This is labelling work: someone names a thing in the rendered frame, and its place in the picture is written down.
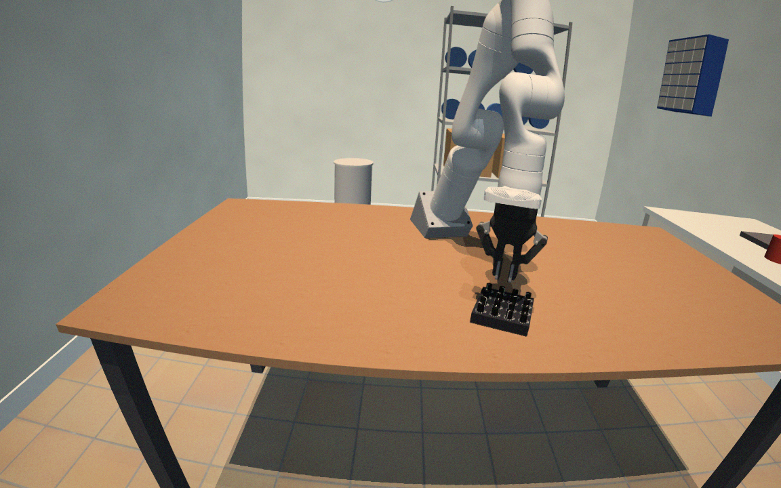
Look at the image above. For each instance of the black knob box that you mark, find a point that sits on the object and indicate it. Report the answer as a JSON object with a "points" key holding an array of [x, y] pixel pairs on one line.
{"points": [[503, 310]]}

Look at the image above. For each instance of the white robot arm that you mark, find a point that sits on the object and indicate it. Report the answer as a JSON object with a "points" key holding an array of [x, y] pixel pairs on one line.
{"points": [[514, 31]]}

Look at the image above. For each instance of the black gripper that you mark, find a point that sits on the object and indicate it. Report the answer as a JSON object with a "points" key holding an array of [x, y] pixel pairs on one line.
{"points": [[514, 232]]}

